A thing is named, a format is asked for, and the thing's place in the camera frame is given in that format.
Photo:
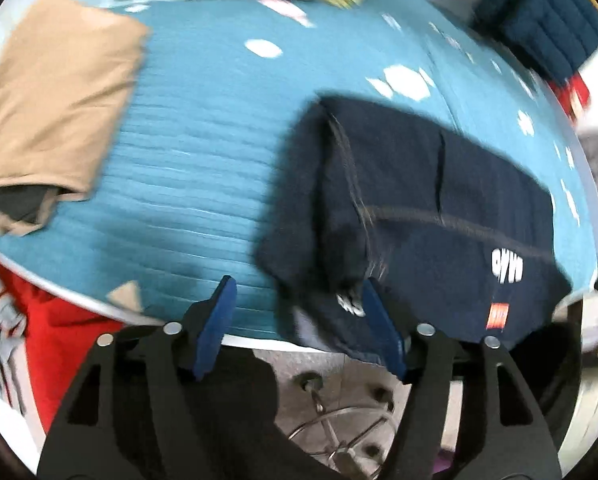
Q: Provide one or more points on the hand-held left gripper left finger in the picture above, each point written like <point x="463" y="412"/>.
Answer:
<point x="214" y="327"/>

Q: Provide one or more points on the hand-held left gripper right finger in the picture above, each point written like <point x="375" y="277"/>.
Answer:
<point x="381" y="327"/>

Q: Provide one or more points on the navy blue garment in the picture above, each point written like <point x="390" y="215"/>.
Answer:
<point x="419" y="220"/>

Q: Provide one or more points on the metal stool base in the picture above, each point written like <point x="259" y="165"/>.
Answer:
<point x="341" y="425"/>

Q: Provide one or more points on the teal printed table mat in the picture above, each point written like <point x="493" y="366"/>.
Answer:
<point x="204" y="170"/>

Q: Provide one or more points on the red garment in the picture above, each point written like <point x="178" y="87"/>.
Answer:
<point x="54" y="340"/>

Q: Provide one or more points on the tan folded garment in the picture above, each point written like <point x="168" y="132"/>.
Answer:
<point x="49" y="100"/>

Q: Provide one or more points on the dark blue quilted jacket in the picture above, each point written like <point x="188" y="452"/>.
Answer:
<point x="544" y="20"/>

